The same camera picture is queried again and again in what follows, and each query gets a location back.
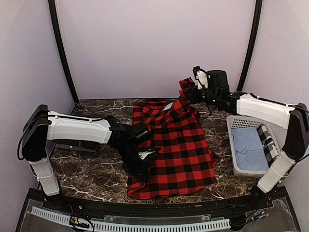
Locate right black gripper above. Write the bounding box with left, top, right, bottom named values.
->
left=189, top=85, right=220, bottom=106

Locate red black plaid shirt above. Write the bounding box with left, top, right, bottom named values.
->
left=127, top=78, right=218, bottom=200

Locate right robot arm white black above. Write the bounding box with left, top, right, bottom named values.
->
left=187, top=66, right=309, bottom=210

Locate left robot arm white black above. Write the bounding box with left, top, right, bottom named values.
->
left=17, top=104, right=157, bottom=211

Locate white plastic laundry basket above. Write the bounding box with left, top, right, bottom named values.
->
left=226, top=116, right=281, bottom=177

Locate folded black pinstripe shirt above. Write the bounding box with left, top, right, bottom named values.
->
left=56, top=141, right=99, bottom=147

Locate folded grey shirt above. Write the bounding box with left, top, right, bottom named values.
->
left=56, top=143, right=99, bottom=152

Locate light blue folded shirt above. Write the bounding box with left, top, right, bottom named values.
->
left=232, top=127, right=268, bottom=171

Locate black white checked shirt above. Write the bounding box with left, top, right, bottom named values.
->
left=257, top=124, right=280, bottom=167

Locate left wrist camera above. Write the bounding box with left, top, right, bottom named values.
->
left=138, top=148, right=161, bottom=160

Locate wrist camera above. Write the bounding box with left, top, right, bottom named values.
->
left=138, top=148, right=161, bottom=160
left=193, top=66, right=208, bottom=89

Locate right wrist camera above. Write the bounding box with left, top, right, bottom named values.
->
left=193, top=66, right=208, bottom=89

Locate black curved front rail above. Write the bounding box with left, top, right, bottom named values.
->
left=38, top=192, right=267, bottom=218

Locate white slotted cable duct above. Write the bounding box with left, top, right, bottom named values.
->
left=30, top=206, right=231, bottom=232

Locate right black frame post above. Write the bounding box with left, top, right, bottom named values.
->
left=237, top=0, right=263, bottom=91

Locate black frame post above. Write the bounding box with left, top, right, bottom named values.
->
left=48, top=0, right=79, bottom=104
left=237, top=0, right=263, bottom=91

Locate left black frame post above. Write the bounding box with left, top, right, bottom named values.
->
left=48, top=0, right=79, bottom=104

